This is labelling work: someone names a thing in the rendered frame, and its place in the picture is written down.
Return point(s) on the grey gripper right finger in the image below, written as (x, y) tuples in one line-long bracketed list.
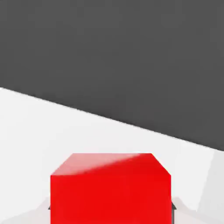
[(180, 216)]

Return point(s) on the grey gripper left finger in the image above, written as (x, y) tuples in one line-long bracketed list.
[(38, 215)]

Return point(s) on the small red cube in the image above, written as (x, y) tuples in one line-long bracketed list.
[(110, 192)]

